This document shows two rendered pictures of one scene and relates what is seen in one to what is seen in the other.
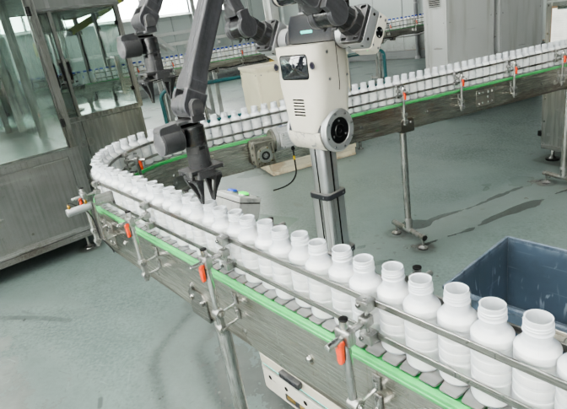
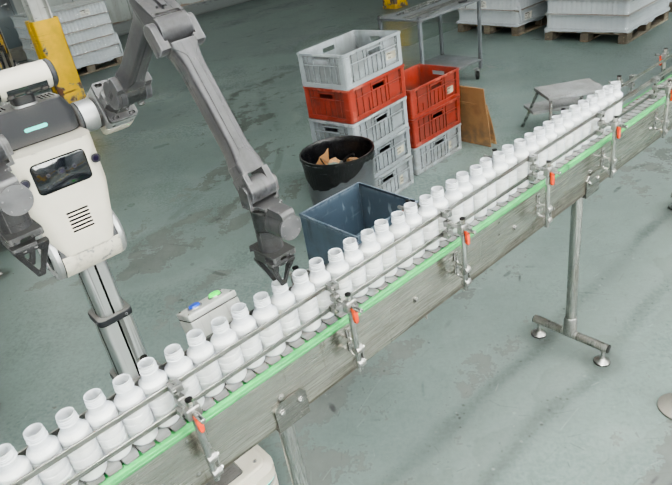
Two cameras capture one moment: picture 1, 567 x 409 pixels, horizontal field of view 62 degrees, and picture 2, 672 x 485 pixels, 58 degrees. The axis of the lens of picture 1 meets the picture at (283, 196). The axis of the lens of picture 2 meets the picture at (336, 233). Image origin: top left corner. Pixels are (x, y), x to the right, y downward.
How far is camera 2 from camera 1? 1.79 m
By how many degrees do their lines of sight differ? 81
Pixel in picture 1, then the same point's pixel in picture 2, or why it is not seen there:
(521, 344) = (488, 173)
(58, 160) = not seen: outside the picture
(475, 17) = not seen: outside the picture
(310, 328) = (417, 271)
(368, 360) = (450, 248)
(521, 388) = (492, 192)
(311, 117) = (104, 220)
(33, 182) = not seen: outside the picture
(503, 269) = (308, 236)
